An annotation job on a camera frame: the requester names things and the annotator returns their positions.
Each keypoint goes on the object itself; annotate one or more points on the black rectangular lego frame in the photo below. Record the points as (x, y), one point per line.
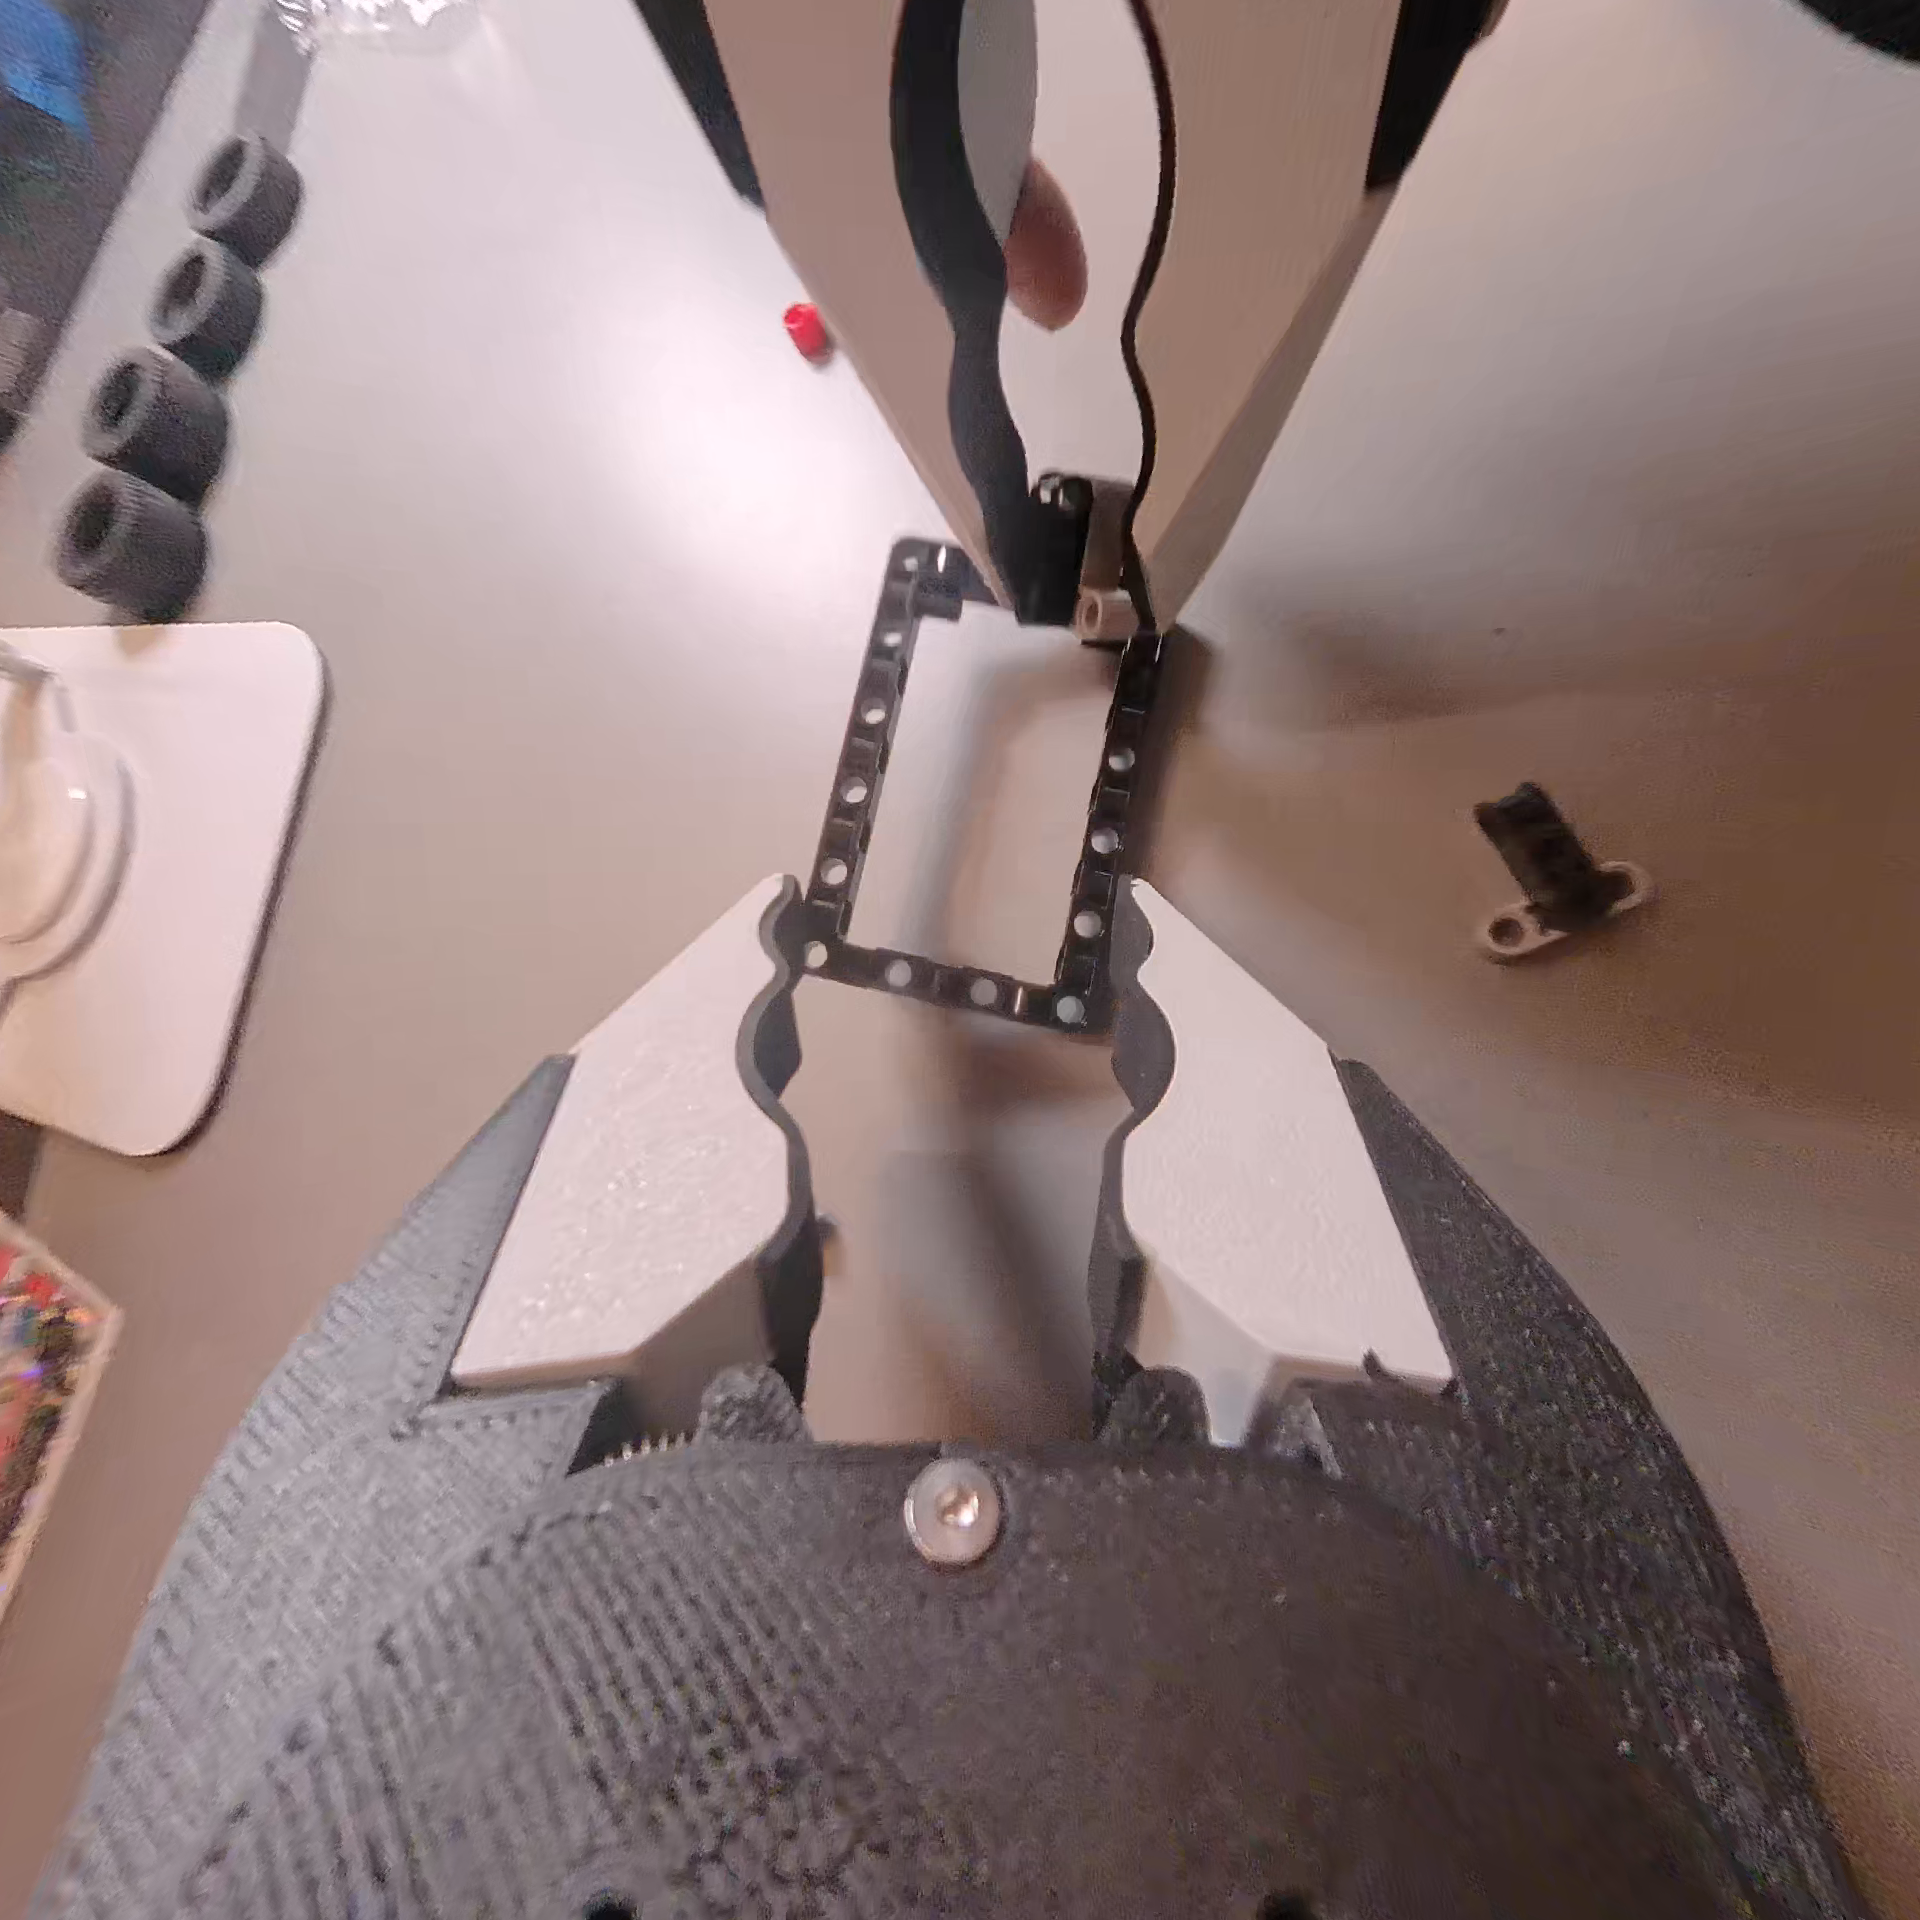
(849, 797)

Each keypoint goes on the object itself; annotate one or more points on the black rubber lego tire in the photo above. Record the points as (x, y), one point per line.
(159, 429)
(135, 548)
(210, 308)
(248, 195)

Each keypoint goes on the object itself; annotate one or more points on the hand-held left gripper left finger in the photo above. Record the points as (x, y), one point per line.
(630, 1202)

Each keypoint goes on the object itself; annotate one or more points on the grey and black lego assembly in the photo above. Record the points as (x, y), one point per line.
(1546, 855)

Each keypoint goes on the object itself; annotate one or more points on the grey lego connector assembly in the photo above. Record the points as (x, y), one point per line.
(1102, 579)

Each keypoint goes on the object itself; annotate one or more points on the red lego axle pin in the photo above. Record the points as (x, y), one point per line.
(807, 331)

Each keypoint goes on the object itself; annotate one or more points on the car printed lego box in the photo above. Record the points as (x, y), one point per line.
(61, 226)

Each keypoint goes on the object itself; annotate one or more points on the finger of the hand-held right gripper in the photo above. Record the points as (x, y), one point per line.
(1276, 182)
(840, 226)

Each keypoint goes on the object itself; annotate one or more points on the empty clear plastic bag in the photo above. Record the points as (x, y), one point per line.
(375, 19)

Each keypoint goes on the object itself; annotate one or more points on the person's right hand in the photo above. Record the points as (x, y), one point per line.
(1049, 247)

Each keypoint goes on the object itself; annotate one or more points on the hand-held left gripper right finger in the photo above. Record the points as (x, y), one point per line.
(1276, 1202)

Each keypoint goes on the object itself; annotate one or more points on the lego instruction booklet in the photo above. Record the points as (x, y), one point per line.
(44, 1381)

